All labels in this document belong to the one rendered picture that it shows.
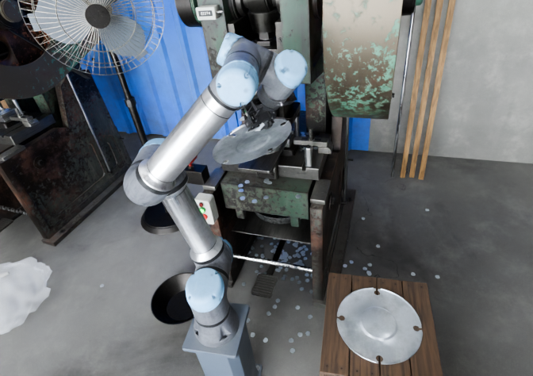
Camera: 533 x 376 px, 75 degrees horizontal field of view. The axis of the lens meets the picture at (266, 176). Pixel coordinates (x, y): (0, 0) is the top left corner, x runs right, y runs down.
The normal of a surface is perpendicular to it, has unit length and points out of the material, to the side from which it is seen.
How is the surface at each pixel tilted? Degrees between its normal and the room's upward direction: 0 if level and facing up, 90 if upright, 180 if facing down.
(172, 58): 90
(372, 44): 97
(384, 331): 0
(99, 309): 0
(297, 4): 90
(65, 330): 0
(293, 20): 90
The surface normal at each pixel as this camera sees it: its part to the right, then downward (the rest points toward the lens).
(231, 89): -0.04, 0.59
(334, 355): -0.10, -0.80
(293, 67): 0.33, -0.26
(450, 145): -0.31, 0.58
